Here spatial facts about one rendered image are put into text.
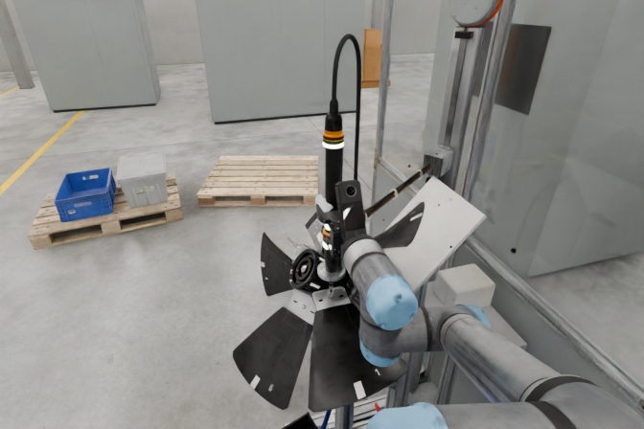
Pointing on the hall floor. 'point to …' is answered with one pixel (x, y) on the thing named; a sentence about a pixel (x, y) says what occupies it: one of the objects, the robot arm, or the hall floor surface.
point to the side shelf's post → (446, 381)
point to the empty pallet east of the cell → (262, 181)
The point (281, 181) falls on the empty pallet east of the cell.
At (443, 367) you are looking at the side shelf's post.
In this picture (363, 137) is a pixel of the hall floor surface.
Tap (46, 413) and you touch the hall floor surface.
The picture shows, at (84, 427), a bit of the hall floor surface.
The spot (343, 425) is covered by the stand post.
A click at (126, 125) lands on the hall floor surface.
